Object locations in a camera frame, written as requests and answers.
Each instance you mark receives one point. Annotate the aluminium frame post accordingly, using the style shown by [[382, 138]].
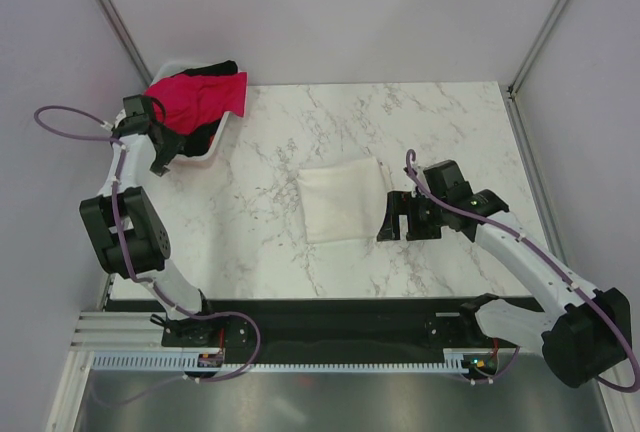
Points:
[[543, 35], [124, 37]]

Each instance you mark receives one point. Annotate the white plastic basket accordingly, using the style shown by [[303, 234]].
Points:
[[172, 69]]

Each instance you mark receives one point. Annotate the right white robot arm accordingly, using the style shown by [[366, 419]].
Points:
[[580, 331]]

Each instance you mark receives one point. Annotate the white slotted cable duct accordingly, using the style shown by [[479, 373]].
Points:
[[194, 363]]

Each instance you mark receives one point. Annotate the right aluminium frame post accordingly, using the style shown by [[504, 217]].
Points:
[[543, 35]]

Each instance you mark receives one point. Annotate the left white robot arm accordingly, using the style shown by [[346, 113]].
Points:
[[124, 229]]

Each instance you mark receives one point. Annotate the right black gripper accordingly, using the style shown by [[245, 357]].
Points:
[[398, 203]]

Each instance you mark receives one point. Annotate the left aluminium frame post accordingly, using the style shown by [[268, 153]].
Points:
[[124, 37]]

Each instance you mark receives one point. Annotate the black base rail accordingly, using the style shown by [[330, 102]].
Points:
[[333, 332]]

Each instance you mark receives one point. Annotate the black t-shirt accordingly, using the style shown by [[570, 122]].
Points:
[[199, 143]]

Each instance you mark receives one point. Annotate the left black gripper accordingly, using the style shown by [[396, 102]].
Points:
[[174, 145]]

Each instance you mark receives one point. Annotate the red t-shirt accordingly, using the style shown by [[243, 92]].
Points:
[[190, 102]]

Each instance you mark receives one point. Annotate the white t-shirt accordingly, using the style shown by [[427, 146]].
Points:
[[347, 201]]

